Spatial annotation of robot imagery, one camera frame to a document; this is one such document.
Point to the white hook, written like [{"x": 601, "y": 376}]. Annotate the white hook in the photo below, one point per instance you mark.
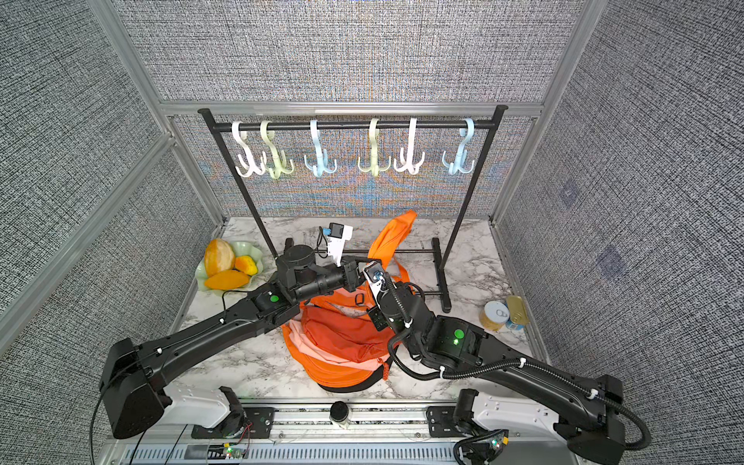
[
  {"x": 248, "y": 165},
  {"x": 406, "y": 161}
]

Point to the bright orange waist bag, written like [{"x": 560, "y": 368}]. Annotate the bright orange waist bag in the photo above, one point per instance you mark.
[{"x": 383, "y": 248}]

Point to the dark orange waist bag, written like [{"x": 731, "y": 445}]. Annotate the dark orange waist bag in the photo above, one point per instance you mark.
[{"x": 352, "y": 339}]

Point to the green hook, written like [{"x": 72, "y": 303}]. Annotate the green hook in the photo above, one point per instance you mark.
[
  {"x": 374, "y": 167},
  {"x": 280, "y": 163}
]

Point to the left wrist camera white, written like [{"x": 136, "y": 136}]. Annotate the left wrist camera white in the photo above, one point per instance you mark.
[{"x": 337, "y": 235}]

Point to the black round knob on rail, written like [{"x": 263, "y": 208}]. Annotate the black round knob on rail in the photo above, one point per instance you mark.
[{"x": 339, "y": 414}]

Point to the yellow tin can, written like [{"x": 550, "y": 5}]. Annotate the yellow tin can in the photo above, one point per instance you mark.
[{"x": 494, "y": 315}]

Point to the white hook far left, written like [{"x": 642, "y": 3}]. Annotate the white hook far left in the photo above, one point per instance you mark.
[{"x": 248, "y": 165}]

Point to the blue hook far right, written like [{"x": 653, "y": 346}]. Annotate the blue hook far right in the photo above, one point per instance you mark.
[{"x": 458, "y": 166}]

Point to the round bread bun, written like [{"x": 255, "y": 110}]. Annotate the round bread bun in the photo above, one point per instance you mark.
[{"x": 219, "y": 257}]

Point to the pink waist bag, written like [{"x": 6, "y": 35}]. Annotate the pink waist bag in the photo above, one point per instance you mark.
[{"x": 327, "y": 353}]

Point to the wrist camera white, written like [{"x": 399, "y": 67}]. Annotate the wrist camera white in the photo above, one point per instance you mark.
[
  {"x": 337, "y": 235},
  {"x": 376, "y": 278}
]

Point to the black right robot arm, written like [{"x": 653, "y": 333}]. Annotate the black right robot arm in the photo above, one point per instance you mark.
[{"x": 592, "y": 418}]

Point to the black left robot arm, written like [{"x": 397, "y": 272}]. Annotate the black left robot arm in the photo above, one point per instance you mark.
[{"x": 134, "y": 376}]

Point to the yellow mango piece small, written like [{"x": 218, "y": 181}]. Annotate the yellow mango piece small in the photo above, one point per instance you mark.
[{"x": 246, "y": 265}]

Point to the orange bag bottom pile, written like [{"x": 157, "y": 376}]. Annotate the orange bag bottom pile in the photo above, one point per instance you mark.
[{"x": 331, "y": 373}]

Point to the green glass fruit plate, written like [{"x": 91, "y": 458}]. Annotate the green glass fruit plate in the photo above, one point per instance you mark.
[{"x": 240, "y": 248}]

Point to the green hook middle right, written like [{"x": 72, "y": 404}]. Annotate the green hook middle right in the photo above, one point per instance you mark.
[{"x": 374, "y": 167}]

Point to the blue hook middle left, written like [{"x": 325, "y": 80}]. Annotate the blue hook middle left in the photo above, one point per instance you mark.
[{"x": 321, "y": 165}]

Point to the blue hook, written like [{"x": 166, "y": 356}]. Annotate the blue hook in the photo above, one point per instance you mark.
[
  {"x": 458, "y": 166},
  {"x": 321, "y": 165}
]

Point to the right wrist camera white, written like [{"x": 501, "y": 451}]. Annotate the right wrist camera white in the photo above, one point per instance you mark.
[{"x": 376, "y": 278}]

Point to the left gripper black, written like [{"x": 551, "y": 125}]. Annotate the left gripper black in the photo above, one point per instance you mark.
[{"x": 352, "y": 277}]

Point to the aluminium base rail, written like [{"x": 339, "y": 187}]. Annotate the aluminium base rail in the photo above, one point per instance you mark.
[{"x": 301, "y": 431}]

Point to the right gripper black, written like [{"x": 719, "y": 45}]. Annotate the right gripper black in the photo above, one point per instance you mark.
[{"x": 380, "y": 317}]

